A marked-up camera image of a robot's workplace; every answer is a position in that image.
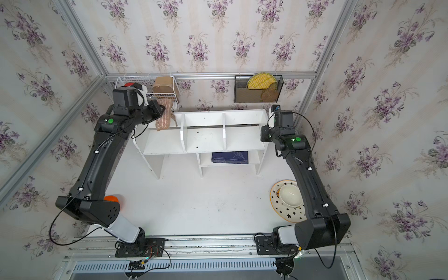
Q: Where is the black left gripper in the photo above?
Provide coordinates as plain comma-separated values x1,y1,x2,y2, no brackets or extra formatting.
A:
129,100,168,127

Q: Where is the white wooden bookshelf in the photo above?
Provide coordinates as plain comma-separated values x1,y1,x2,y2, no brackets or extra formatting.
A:
133,109,268,179

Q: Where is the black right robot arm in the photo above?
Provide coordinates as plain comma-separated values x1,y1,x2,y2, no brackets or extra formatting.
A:
260,105,351,250

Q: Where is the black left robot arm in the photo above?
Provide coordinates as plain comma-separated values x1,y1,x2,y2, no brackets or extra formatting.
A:
56,83,165,247

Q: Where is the brown cardboard box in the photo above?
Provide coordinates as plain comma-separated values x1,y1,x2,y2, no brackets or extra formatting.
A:
152,76,177,101

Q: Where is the dark blue book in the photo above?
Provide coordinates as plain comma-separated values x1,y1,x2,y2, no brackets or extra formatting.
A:
211,151,249,165

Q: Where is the round brown woven coaster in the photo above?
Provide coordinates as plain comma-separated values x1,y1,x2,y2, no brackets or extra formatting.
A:
260,89,280,103

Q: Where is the black mesh basket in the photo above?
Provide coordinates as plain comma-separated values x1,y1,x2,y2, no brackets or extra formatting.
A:
234,75,284,103

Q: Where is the yellow woven mat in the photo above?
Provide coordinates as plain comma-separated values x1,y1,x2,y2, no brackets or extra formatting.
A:
247,73,277,90

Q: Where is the white ceramic bowl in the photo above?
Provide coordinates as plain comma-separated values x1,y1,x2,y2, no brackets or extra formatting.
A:
277,184,303,208

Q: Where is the star patterned plate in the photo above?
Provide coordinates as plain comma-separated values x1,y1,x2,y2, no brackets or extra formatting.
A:
269,180,307,223

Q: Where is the orange bowl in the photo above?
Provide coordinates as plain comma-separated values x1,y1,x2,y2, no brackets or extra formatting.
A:
104,196,120,203

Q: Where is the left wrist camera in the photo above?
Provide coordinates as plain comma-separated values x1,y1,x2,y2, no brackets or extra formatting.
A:
133,83,149,106

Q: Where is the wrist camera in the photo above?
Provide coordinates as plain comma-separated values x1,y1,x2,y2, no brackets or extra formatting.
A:
269,105,281,115
133,83,149,106

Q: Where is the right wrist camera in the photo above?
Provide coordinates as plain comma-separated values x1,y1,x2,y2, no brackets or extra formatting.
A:
269,105,281,115

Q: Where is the white wire basket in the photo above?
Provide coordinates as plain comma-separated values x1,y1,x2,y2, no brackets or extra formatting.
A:
113,75,180,112

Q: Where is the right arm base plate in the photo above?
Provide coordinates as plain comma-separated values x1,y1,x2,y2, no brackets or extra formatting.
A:
253,233,299,256

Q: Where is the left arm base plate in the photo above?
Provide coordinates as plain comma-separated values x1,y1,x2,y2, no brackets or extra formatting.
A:
115,238,166,258

